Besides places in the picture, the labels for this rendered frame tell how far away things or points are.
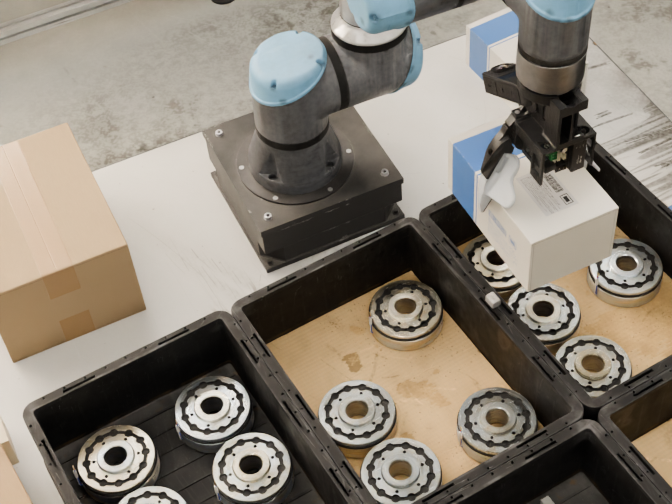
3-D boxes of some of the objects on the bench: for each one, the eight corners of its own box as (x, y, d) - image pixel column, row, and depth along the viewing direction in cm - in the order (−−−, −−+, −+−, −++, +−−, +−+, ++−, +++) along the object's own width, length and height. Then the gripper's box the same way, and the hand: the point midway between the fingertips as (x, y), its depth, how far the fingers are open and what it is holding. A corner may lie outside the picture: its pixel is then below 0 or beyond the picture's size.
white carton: (465, 63, 231) (466, 25, 224) (519, 39, 234) (521, 1, 228) (528, 126, 219) (531, 88, 213) (584, 100, 223) (588, 62, 216)
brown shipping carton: (-36, 235, 211) (-65, 169, 199) (88, 189, 217) (66, 121, 204) (13, 363, 193) (-16, 299, 181) (147, 309, 198) (127, 243, 186)
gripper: (496, 133, 133) (490, 254, 148) (650, 73, 138) (628, 196, 153) (457, 85, 138) (455, 206, 153) (606, 28, 143) (589, 152, 158)
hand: (529, 186), depth 155 cm, fingers closed on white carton, 13 cm apart
